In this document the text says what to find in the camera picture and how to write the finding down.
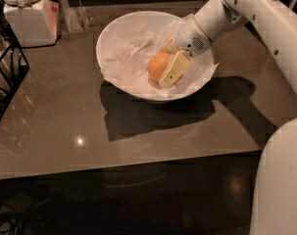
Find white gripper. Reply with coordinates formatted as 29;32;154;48
159;18;212;88

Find orange fruit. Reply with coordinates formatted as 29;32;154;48
147;52;170;82

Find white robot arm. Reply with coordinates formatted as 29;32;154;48
161;0;297;235

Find white bowl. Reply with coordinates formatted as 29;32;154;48
95;10;216;102

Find white crumpled paper liner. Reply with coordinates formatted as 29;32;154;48
99;13;220;100

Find white ceramic clip-top jar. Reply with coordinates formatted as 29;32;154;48
4;0;59;47

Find black wire rack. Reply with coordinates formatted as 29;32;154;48
0;0;29;119

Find black cables on floor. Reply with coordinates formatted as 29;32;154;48
0;193;54;235

